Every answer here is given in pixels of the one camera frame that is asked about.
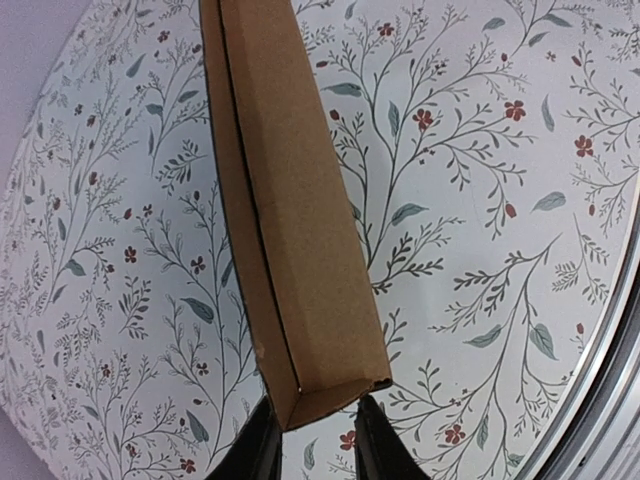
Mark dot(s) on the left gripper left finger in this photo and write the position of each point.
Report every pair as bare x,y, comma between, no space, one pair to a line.
257,451

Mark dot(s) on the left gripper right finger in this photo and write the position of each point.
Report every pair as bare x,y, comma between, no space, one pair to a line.
379,452

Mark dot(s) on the brown cardboard paper box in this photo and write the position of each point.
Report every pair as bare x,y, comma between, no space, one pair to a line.
313,320

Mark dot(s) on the floral patterned table cloth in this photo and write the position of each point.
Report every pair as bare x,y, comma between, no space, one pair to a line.
490,153

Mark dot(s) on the aluminium front rail base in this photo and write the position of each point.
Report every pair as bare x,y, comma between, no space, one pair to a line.
602,406

